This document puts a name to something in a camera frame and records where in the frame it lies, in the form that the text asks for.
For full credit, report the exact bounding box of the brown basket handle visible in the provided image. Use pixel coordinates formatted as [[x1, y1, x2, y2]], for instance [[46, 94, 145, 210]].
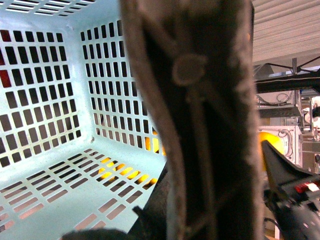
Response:
[[120, 0, 264, 240]]

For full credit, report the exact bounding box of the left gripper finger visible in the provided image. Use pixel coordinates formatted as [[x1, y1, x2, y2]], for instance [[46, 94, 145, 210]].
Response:
[[261, 140, 314, 190]]

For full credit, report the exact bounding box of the yellow lemon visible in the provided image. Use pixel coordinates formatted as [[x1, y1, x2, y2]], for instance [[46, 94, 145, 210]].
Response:
[[94, 131, 283, 190]]

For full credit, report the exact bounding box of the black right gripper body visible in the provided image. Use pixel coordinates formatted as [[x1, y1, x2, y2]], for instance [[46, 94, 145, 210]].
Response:
[[264, 174, 320, 240]]

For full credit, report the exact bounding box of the light blue plastic basket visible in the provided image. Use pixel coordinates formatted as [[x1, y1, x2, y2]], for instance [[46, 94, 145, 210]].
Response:
[[0, 0, 166, 240]]

